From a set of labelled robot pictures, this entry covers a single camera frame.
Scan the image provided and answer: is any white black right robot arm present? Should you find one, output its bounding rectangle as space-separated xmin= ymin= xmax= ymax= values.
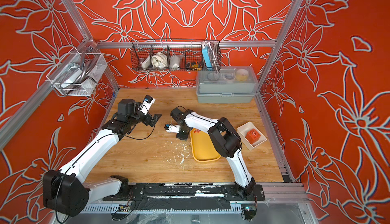
xmin=165 ymin=106 xmax=256 ymax=198

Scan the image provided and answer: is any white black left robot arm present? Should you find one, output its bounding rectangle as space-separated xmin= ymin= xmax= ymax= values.
xmin=43 ymin=95 xmax=161 ymax=217

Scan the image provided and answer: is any grey plastic storage box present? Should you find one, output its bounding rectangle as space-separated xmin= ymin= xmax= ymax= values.
xmin=196 ymin=67 xmax=258 ymax=104

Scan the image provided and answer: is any small white plastic box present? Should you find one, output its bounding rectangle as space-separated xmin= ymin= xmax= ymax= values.
xmin=237 ymin=121 xmax=267 ymax=151

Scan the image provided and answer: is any orange block in white box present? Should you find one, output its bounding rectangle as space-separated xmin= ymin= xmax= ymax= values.
xmin=245 ymin=129 xmax=262 ymax=145

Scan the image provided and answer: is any blue box in basket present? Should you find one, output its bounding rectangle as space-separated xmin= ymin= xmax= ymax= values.
xmin=201 ymin=42 xmax=212 ymax=68

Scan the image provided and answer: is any yellow plastic tray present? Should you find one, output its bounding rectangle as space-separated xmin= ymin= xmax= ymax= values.
xmin=190 ymin=129 xmax=221 ymax=163

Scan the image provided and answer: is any white cloth in basket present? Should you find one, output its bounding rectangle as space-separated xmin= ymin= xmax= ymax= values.
xmin=151 ymin=52 xmax=168 ymax=68

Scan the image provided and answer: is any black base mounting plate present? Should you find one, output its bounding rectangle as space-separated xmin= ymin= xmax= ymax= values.
xmin=103 ymin=183 xmax=266 ymax=201

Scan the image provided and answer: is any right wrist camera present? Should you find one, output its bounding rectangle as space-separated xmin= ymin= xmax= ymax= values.
xmin=164 ymin=124 xmax=181 ymax=134

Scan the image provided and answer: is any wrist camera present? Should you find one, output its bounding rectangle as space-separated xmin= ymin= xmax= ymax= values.
xmin=140 ymin=95 xmax=155 ymax=115
xmin=164 ymin=124 xmax=181 ymax=134

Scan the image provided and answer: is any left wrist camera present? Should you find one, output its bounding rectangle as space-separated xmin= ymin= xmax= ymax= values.
xmin=140 ymin=95 xmax=155 ymax=115

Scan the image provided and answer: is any black wire wall basket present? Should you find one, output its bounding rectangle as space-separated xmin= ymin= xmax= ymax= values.
xmin=130 ymin=39 xmax=222 ymax=72

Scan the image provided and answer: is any clear plastic wall bin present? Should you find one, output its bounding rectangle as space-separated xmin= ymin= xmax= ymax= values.
xmin=46 ymin=48 xmax=107 ymax=97

